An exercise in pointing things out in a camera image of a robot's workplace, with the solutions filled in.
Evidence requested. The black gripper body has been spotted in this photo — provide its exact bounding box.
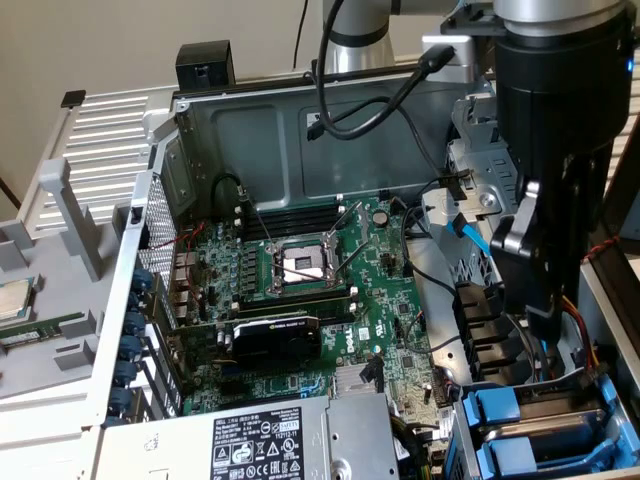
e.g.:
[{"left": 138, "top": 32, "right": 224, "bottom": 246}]
[{"left": 494, "top": 22, "right": 635, "bottom": 181}]

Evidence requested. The red yellow black power wire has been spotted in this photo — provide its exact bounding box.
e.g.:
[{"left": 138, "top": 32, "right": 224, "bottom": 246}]
[{"left": 559, "top": 294, "right": 609, "bottom": 391}]

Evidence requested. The empty blue disk carrier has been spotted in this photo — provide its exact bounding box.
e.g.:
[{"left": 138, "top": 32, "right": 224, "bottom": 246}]
[{"left": 477, "top": 434, "right": 640, "bottom": 476}]

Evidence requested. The green motherboard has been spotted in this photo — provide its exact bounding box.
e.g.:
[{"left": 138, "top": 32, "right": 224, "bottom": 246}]
[{"left": 169, "top": 193, "right": 454, "bottom": 431}]

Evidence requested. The silver socket cover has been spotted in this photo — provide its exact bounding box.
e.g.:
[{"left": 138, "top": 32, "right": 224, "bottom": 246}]
[{"left": 324, "top": 199, "right": 374, "bottom": 279}]

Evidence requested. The white barcode tag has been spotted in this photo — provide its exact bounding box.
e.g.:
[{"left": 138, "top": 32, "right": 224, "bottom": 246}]
[{"left": 433, "top": 405, "right": 455, "bottom": 444}]

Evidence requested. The hard drive in blue caddy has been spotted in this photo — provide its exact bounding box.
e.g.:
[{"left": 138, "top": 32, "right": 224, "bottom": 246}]
[{"left": 444, "top": 372, "right": 640, "bottom": 480}]

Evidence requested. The silver finned heat sink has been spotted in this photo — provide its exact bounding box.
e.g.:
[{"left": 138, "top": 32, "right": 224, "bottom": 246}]
[{"left": 333, "top": 363, "right": 387, "bottom": 399}]

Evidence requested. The silver locking lever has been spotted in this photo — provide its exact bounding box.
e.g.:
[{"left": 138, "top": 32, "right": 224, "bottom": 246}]
[
  {"left": 277, "top": 263, "right": 349, "bottom": 287},
  {"left": 241, "top": 187, "right": 275, "bottom": 249}
]

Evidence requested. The CPU socket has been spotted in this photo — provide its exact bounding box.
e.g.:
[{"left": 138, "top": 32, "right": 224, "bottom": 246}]
[{"left": 267, "top": 233, "right": 351, "bottom": 297}]

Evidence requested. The black RAM slot bank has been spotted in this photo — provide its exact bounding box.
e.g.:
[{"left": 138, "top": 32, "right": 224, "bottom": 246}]
[
  {"left": 233, "top": 203, "right": 347, "bottom": 240},
  {"left": 233, "top": 285, "right": 360, "bottom": 324}
]

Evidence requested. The black graphics card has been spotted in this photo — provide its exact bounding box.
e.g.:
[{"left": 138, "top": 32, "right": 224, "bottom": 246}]
[{"left": 167, "top": 312, "right": 322, "bottom": 371}]

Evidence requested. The open grey PC case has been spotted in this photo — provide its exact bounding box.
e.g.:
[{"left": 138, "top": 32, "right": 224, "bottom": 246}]
[{"left": 82, "top": 52, "right": 640, "bottom": 480}]

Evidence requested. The black clamp block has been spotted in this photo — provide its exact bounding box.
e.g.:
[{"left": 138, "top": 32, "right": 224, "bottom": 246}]
[{"left": 175, "top": 42, "right": 236, "bottom": 94}]

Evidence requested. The grey power supply with label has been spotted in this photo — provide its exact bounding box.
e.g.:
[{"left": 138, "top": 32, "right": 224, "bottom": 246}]
[{"left": 92, "top": 392, "right": 401, "bottom": 480}]

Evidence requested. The grey parts rack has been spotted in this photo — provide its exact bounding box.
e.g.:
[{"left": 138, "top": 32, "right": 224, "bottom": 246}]
[{"left": 0, "top": 158, "right": 134, "bottom": 401}]

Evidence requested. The green RAM stick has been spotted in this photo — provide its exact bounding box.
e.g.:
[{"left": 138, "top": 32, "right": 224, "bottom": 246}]
[{"left": 0, "top": 312, "right": 84, "bottom": 347}]

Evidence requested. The silver CPU chip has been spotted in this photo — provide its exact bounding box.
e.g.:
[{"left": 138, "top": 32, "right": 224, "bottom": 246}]
[{"left": 0, "top": 277, "right": 36, "bottom": 322}]

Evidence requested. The red black twisted wire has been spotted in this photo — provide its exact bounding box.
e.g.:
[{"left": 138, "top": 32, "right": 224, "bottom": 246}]
[{"left": 582, "top": 237, "right": 622, "bottom": 264}]

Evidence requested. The blue data wire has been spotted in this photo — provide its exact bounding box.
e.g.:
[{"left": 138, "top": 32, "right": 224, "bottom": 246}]
[{"left": 449, "top": 212, "right": 497, "bottom": 261}]

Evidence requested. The light grey wire holder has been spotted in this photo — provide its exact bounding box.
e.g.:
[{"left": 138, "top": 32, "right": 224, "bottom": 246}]
[{"left": 421, "top": 188, "right": 471, "bottom": 234}]

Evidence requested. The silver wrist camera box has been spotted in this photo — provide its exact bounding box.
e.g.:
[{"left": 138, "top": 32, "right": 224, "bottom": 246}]
[{"left": 421, "top": 33, "right": 477, "bottom": 85}]

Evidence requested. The thin black looped wire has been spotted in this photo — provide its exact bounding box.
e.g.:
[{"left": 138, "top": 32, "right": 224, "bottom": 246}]
[{"left": 399, "top": 309, "right": 464, "bottom": 354}]

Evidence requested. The black wire with flat connector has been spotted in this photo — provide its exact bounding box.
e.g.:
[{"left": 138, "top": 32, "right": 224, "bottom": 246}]
[{"left": 360, "top": 355, "right": 385, "bottom": 394}]

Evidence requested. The yellow black wire bundle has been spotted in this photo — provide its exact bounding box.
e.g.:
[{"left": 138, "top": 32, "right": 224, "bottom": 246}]
[{"left": 389, "top": 412, "right": 446, "bottom": 480}]

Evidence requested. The thin black red wire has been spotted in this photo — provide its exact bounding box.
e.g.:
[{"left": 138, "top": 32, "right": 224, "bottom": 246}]
[{"left": 303, "top": 58, "right": 335, "bottom": 131}]

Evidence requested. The thin black hanging cable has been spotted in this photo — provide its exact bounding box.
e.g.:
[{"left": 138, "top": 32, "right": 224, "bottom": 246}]
[{"left": 292, "top": 0, "right": 310, "bottom": 71}]

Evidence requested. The short black looped cable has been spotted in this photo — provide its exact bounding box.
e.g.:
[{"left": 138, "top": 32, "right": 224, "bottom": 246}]
[{"left": 212, "top": 172, "right": 250, "bottom": 202}]

